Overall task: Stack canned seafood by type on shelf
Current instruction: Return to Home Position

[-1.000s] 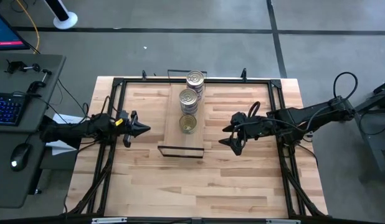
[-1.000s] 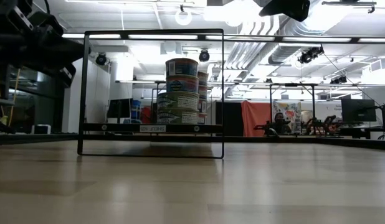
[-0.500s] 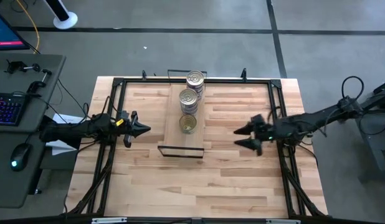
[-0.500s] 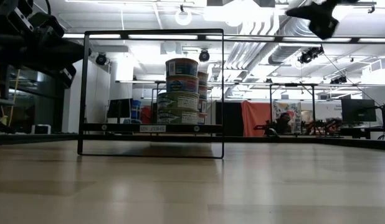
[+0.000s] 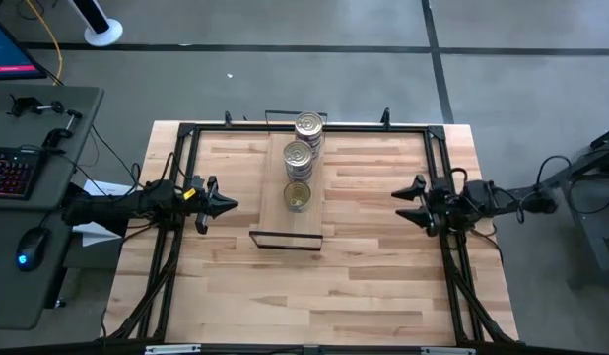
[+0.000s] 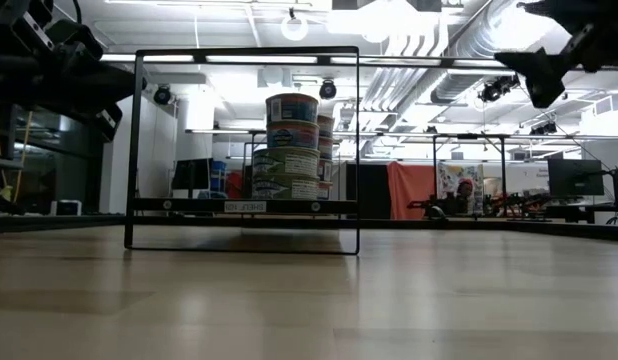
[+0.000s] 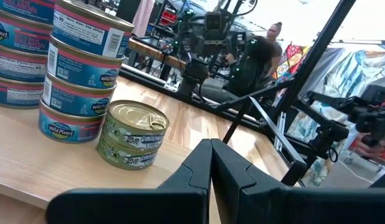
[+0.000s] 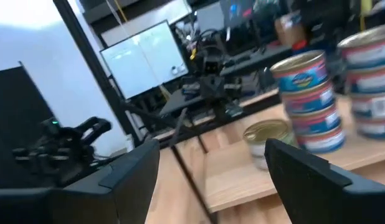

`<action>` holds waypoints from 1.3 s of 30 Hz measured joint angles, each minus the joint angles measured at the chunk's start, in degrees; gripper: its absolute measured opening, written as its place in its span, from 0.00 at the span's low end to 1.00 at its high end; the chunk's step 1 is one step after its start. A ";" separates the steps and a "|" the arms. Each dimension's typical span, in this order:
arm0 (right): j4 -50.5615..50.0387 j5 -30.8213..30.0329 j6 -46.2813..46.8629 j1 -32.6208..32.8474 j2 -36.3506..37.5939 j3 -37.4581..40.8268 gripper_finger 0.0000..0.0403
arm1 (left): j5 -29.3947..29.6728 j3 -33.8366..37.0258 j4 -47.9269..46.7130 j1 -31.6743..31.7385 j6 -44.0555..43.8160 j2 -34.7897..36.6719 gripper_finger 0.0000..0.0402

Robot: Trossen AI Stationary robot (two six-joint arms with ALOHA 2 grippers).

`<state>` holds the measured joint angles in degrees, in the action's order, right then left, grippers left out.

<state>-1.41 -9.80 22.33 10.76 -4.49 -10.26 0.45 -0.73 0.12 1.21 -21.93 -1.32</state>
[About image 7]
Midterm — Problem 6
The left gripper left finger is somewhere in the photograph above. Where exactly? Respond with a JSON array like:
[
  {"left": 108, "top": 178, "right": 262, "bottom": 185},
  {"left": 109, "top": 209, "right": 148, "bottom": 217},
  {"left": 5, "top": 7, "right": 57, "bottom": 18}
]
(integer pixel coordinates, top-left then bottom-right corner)
[{"left": 45, "top": 139, "right": 212, "bottom": 224}]

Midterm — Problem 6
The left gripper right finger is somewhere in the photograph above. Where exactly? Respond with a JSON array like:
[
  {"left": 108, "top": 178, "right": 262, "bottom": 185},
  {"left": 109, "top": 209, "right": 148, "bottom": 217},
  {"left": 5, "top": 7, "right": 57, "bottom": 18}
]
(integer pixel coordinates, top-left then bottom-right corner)
[{"left": 211, "top": 138, "right": 385, "bottom": 224}]

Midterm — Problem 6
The green-label gold seafood can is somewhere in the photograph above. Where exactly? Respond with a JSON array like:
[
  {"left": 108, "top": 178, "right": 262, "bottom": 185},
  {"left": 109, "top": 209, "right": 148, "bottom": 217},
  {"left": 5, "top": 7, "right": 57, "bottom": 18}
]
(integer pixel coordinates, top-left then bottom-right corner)
[
  {"left": 102, "top": 99, "right": 170, "bottom": 152},
  {"left": 95, "top": 132, "right": 159, "bottom": 171}
]

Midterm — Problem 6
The wooden tray board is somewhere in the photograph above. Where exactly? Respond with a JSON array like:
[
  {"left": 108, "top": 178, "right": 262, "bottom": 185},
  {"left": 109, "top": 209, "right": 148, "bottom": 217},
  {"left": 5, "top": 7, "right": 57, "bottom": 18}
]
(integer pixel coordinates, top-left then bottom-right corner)
[{"left": 0, "top": 74, "right": 308, "bottom": 211}]

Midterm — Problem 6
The background wooden table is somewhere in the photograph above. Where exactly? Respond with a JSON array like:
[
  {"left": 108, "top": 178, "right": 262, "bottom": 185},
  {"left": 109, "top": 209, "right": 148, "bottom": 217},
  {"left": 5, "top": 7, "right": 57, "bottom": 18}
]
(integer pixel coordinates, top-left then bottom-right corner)
[{"left": 126, "top": 37, "right": 189, "bottom": 71}]

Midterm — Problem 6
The black background robot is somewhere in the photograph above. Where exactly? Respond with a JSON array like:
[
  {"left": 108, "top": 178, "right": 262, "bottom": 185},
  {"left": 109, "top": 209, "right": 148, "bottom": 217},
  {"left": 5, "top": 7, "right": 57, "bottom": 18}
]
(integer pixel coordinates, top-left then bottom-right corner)
[{"left": 232, "top": 35, "right": 274, "bottom": 97}]

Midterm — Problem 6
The red storage bin rack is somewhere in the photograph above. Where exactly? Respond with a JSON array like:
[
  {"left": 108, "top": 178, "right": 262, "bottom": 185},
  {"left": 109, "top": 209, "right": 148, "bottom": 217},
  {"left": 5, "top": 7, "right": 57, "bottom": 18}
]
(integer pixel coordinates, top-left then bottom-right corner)
[{"left": 159, "top": 9, "right": 178, "bottom": 26}]

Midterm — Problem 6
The pink hanging cloth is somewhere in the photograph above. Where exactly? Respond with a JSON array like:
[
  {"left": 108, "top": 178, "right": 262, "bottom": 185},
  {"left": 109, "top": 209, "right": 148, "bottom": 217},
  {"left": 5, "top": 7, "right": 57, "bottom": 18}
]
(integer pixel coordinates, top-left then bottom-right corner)
[{"left": 132, "top": 0, "right": 156, "bottom": 38}]

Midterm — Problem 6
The person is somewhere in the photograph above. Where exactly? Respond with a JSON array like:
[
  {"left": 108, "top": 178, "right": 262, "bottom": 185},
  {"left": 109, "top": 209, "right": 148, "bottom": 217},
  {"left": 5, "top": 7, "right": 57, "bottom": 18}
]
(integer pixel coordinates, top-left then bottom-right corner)
[{"left": 260, "top": 21, "right": 286, "bottom": 80}]

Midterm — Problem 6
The multicolour floral cloth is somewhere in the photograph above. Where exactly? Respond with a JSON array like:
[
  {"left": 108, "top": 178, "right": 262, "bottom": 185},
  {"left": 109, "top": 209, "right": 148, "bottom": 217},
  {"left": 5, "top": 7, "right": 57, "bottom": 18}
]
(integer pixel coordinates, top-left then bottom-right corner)
[{"left": 273, "top": 42, "right": 308, "bottom": 82}]

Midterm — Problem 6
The person's hand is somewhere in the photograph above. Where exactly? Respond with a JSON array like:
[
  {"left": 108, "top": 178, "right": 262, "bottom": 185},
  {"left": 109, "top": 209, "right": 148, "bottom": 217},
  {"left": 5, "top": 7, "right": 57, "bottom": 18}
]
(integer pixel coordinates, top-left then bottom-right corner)
[{"left": 356, "top": 132, "right": 385, "bottom": 158}]

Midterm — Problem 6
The patterned blue-white cloth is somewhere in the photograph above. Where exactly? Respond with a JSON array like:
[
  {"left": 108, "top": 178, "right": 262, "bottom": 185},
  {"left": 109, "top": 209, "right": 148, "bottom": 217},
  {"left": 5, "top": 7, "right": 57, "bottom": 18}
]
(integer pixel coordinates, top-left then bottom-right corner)
[{"left": 300, "top": 46, "right": 385, "bottom": 187}]

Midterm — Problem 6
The black teleoperation handle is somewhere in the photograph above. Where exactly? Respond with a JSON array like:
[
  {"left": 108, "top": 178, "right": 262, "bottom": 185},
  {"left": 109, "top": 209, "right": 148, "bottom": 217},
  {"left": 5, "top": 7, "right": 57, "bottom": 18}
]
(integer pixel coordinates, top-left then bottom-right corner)
[{"left": 306, "top": 83, "right": 385, "bottom": 156}]

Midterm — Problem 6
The black clothes rail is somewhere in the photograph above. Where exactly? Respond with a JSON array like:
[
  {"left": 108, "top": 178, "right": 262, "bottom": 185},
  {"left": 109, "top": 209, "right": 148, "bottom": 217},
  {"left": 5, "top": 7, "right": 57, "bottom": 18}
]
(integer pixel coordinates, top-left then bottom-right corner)
[{"left": 331, "top": 39, "right": 385, "bottom": 46}]

